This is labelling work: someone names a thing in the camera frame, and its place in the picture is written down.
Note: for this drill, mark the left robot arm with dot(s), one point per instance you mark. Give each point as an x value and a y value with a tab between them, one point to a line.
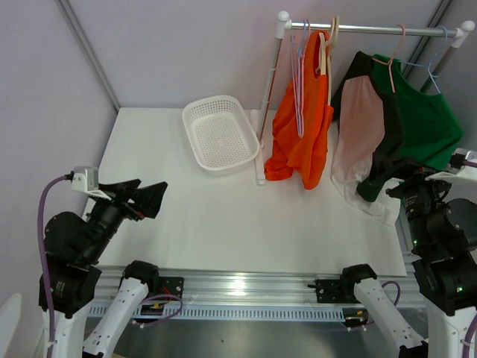
70	247

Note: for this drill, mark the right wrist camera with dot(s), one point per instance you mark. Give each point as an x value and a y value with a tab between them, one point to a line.
461	168

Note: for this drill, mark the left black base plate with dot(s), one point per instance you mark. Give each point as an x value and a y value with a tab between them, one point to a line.
171	286

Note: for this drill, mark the aluminium frame rail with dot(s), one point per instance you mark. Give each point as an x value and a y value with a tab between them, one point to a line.
250	289

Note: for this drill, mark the blue pink empty hangers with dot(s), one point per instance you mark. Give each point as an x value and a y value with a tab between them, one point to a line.
298	52

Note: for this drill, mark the bright green t shirt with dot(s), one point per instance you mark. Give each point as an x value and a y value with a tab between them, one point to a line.
431	131

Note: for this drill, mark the white slotted cable duct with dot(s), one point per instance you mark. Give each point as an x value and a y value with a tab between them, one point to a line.
245	313

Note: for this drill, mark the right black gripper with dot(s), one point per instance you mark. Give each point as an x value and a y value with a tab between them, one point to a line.
416	180

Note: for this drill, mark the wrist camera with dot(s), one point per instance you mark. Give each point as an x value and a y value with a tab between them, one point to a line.
85	179
461	168

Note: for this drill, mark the dark green pink raglan shirt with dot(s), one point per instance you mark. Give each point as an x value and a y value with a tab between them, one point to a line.
369	128

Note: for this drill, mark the pink wire hanger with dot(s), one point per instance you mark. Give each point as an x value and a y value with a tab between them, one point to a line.
395	53

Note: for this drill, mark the white perforated plastic basket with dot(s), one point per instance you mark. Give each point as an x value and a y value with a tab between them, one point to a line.
220	134

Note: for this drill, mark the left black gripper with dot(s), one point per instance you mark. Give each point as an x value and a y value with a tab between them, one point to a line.
147	199

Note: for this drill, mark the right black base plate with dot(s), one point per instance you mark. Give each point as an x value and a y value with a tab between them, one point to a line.
328	291

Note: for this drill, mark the beige wooden hanger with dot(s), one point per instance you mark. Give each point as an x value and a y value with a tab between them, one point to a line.
330	45

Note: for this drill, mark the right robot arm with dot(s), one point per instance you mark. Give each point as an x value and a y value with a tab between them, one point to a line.
444	236

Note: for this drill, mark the orange t shirt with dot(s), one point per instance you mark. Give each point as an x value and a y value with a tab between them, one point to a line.
307	155

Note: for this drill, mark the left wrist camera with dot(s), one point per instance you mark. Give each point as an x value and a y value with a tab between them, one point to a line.
85	179

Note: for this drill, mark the blue wire hanger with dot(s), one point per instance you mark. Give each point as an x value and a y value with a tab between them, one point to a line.
431	80

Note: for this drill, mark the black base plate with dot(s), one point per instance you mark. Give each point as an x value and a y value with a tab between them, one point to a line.
171	286
328	291

